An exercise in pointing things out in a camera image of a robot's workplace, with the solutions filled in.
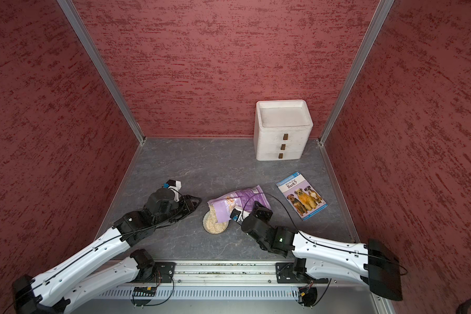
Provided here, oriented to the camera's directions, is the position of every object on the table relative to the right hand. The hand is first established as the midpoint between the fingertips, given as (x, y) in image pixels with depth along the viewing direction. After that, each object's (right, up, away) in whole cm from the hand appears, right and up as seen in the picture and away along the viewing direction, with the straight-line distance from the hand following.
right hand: (258, 206), depth 79 cm
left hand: (-23, +1, -5) cm, 24 cm away
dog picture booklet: (+25, -1, +15) cm, 29 cm away
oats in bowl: (-21, -8, +4) cm, 23 cm away
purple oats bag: (-5, +4, -3) cm, 7 cm away
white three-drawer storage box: (+13, +34, +14) cm, 39 cm away
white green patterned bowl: (-19, -9, +2) cm, 22 cm away
